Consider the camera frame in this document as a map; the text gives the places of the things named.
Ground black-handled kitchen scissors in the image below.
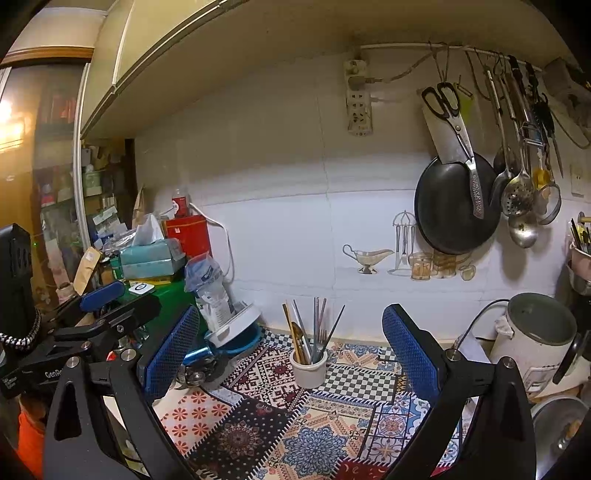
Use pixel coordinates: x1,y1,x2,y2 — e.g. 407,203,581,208
421,82,485,220

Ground silver chopstick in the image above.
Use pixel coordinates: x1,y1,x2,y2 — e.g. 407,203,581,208
293,299,314,363
296,300,317,363

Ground steel slotted spoon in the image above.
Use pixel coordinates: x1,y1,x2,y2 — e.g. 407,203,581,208
485,69,534,217

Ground person's left forearm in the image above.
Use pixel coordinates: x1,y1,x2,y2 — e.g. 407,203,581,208
16,397,47,476

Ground brown paper bag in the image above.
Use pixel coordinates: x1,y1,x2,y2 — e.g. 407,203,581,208
74,247,105,296

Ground white cable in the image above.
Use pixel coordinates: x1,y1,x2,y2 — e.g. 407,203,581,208
161,200,234,282

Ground kitchenware wall sticker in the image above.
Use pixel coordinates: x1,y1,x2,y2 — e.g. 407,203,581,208
342,210,477,281

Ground white power strip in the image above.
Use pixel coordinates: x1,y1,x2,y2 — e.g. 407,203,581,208
344,58,375,137

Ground red tin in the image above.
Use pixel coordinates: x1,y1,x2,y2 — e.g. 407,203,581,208
164,215,212,266

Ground white cutting board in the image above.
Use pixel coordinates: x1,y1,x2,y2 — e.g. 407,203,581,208
424,104,476,164

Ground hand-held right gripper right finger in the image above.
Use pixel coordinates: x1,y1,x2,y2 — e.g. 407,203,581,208
382,303,539,480

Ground white rice cooker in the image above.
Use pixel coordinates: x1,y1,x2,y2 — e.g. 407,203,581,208
489,292,579,404

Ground pink utensil basket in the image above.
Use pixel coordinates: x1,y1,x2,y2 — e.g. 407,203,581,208
567,242,591,296

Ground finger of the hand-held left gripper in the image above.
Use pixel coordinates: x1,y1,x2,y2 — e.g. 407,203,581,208
18,293,162,393
44,281,126,335

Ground green box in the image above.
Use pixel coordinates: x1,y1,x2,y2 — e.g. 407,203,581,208
115,277,199,324

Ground steel peeler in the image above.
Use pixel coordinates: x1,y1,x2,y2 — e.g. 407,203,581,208
519,120,546,148

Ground cluttered shelf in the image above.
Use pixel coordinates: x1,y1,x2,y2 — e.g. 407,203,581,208
34,138,134,296

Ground dark grey chopstick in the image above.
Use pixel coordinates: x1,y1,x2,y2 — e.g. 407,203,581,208
321,305,346,358
318,314,340,358

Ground blue-white plastic bag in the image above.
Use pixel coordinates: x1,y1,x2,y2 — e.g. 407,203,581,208
185,253,241,330

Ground black cooker cable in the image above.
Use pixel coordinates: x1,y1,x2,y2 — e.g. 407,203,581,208
455,299,511,352

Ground blue can opener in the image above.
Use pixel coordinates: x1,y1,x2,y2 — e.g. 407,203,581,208
178,346,227,386

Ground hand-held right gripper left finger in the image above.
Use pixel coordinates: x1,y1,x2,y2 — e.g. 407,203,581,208
42,305,201,480

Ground gold spoon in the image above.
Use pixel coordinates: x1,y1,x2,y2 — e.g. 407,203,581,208
291,322,311,365

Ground blue bowl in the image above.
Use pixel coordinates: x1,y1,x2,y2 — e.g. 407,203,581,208
210,325,264,358

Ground mesh strainer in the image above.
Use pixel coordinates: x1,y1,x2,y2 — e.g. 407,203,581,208
536,175,563,226

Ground white bowl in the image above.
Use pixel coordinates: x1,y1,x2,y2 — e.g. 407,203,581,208
204,302,262,349

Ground steel pot lid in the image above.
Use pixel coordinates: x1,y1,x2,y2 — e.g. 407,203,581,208
531,394,591,476

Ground teal tissue box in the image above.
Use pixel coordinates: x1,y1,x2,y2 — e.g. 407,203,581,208
119,237,186,280

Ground black frying pan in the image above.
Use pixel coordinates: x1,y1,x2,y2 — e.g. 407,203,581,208
414,154,502,256

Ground power strip cable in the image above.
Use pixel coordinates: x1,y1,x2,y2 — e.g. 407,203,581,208
365,46,448,86

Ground steel ladle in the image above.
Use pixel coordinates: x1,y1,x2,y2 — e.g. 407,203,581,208
508,92,540,249

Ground cream wall cabinet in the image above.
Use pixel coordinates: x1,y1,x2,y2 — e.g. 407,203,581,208
81,0,591,139

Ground white ceramic cup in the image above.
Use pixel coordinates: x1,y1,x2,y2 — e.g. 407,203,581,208
289,344,328,389

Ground patchwork patterned mat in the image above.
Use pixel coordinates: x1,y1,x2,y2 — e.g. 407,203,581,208
152,330,467,480

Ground white hanging rail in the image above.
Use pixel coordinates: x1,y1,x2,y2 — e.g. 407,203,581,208
360,42,546,70

